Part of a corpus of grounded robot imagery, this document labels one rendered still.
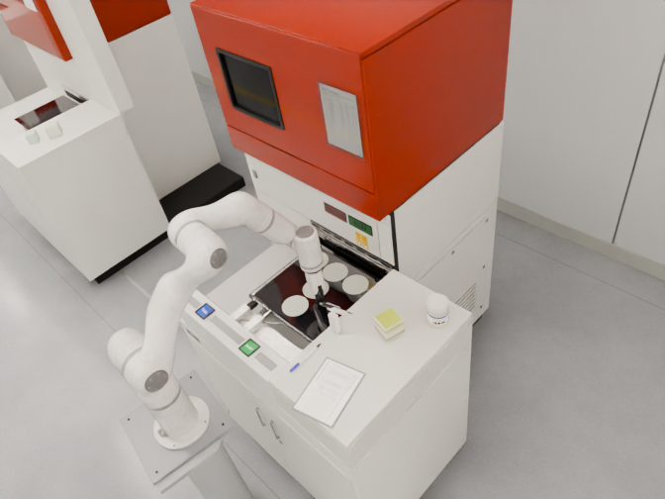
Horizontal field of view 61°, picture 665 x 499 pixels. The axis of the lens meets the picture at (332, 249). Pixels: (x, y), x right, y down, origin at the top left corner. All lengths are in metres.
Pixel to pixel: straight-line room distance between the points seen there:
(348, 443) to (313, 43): 1.14
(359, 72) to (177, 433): 1.25
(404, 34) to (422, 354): 0.97
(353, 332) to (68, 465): 1.79
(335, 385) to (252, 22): 1.15
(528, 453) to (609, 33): 1.91
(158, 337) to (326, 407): 0.54
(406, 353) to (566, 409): 1.24
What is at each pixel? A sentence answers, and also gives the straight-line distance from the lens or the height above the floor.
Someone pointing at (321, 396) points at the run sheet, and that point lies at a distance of 1.79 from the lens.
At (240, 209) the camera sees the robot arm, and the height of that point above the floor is 1.50.
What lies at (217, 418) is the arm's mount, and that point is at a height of 0.84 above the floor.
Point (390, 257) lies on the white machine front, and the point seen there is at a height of 1.01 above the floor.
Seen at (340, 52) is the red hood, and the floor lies 1.80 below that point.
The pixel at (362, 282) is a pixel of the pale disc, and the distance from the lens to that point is 2.15.
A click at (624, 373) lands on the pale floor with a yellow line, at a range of 3.11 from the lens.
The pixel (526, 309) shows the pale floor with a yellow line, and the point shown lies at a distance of 3.25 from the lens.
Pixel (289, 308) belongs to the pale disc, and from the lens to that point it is 2.12.
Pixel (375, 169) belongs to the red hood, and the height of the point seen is 1.44.
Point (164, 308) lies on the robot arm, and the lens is 1.64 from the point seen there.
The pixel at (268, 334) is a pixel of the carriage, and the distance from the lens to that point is 2.09.
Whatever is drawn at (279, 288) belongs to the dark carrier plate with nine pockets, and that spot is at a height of 0.90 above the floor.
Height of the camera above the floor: 2.48
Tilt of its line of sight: 43 degrees down
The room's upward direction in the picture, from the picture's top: 11 degrees counter-clockwise
